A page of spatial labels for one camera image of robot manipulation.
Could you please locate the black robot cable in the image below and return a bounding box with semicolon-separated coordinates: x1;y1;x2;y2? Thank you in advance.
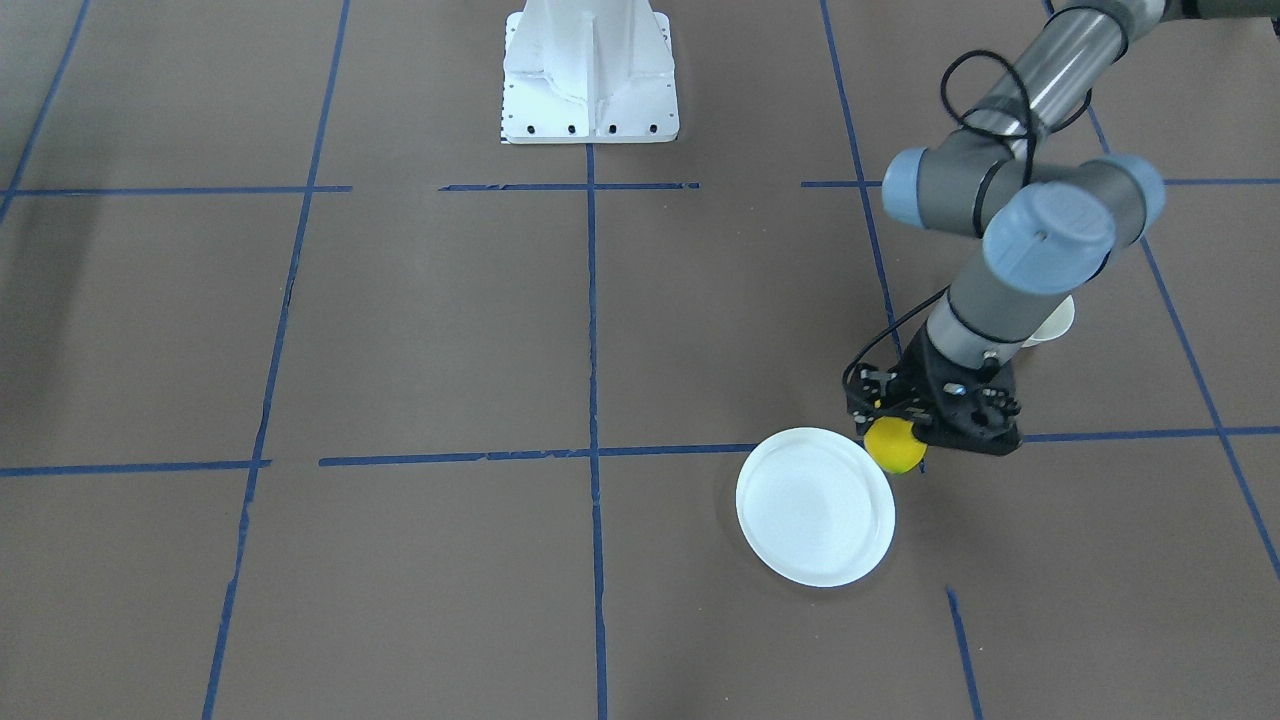
842;47;1093;393

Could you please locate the white paper bowl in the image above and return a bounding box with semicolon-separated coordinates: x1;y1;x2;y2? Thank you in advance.
1021;295;1076;348

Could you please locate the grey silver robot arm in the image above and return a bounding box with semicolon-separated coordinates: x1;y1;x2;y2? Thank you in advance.
841;1;1170;456

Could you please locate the white round plate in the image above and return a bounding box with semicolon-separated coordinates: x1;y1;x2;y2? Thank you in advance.
735;427;897;589

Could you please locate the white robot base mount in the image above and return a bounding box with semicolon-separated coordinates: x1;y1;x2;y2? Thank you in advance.
500;1;681;145

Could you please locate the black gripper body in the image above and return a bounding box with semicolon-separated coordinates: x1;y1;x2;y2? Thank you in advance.
893;329;1023;456

